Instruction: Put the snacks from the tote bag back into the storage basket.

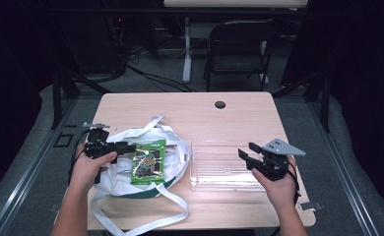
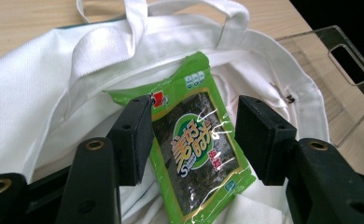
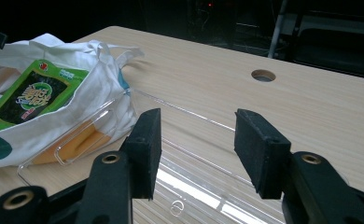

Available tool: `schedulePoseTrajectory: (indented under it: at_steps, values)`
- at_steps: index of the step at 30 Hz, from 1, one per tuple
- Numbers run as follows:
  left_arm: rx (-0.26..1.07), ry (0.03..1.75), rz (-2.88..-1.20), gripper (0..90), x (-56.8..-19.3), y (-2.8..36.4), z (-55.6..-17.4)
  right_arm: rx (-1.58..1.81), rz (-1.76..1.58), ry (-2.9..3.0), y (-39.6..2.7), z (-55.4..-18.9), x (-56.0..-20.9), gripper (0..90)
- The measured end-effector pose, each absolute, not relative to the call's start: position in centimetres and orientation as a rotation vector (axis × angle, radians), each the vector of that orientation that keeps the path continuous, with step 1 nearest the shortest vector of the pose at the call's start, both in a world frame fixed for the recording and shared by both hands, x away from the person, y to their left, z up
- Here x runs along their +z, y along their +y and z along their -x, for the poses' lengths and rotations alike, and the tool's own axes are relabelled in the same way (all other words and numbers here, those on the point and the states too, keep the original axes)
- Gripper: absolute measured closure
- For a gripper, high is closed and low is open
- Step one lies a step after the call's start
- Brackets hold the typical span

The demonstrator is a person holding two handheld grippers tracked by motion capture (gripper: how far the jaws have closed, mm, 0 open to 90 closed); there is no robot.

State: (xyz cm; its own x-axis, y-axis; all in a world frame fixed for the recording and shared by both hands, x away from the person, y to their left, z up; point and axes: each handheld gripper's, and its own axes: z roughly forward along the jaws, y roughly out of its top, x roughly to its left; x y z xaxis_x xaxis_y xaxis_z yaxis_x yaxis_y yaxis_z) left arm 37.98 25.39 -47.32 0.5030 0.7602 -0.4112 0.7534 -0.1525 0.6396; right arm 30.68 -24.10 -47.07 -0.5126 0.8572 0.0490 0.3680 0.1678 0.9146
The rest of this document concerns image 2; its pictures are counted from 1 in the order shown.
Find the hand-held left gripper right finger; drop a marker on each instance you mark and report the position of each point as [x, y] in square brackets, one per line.
[264, 140]

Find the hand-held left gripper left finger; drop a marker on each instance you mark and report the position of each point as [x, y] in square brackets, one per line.
[130, 146]

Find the green seaweed snack packet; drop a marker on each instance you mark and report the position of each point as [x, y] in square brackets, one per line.
[195, 146]

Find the clear acrylic tray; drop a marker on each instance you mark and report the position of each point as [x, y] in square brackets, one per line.
[314, 68]

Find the white canvas tote bag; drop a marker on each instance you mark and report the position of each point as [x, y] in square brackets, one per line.
[30, 93]

